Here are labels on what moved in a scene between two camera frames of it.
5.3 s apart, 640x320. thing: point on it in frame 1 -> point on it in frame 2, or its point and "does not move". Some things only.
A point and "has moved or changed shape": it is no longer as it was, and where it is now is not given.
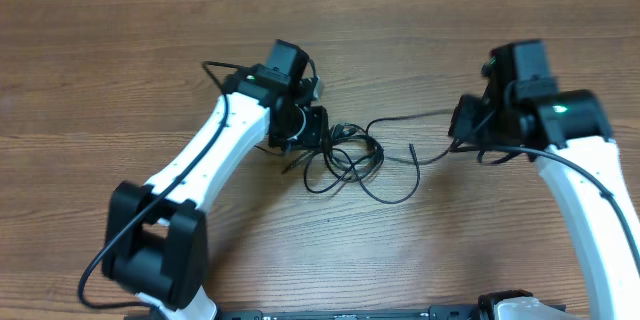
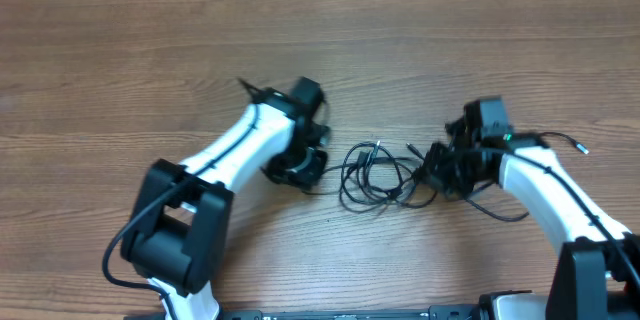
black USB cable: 351,154 has moved or changed shape
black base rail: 486,310 does not move
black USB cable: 348,151 -> 478,206
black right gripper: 464,114 -> 433,174
